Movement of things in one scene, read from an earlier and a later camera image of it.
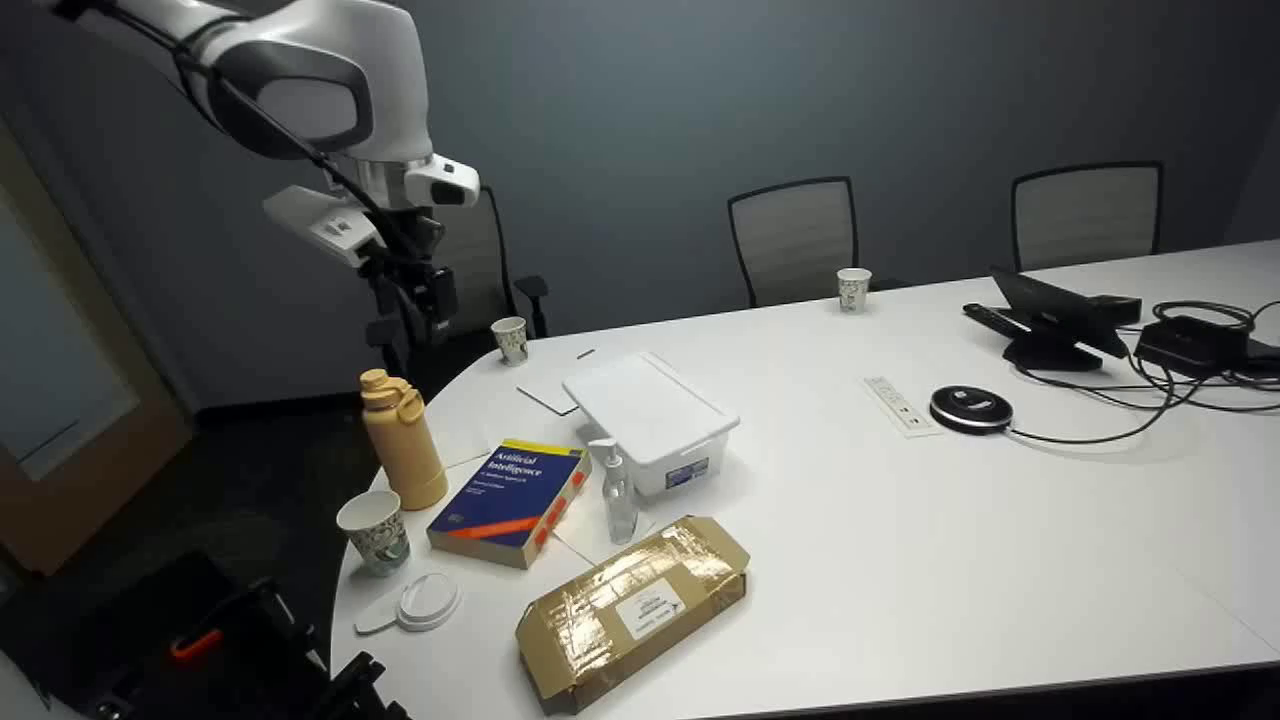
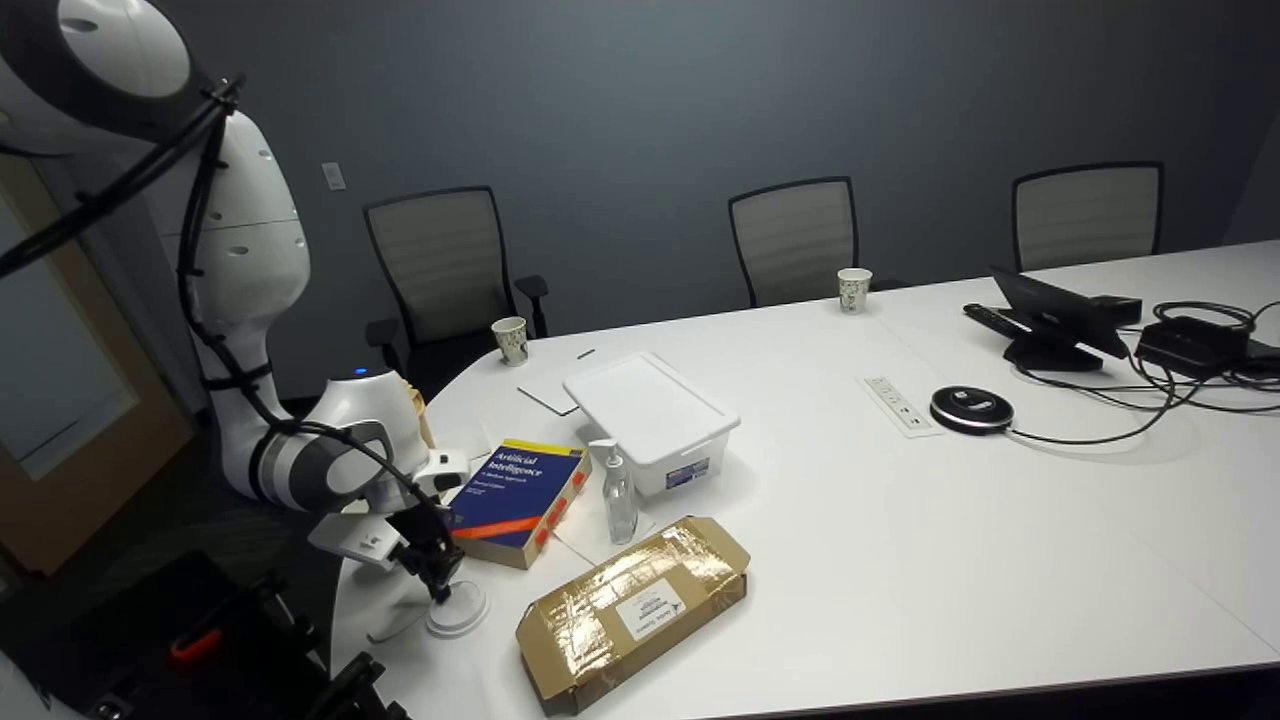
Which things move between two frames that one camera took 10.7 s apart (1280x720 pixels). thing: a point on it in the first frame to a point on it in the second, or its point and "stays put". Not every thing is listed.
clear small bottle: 621,494 stays put
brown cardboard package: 629,613 stays put
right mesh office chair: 1087,214 stays put
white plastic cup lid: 425,602 to 459,613
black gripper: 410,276 to 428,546
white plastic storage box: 664,427 stays put
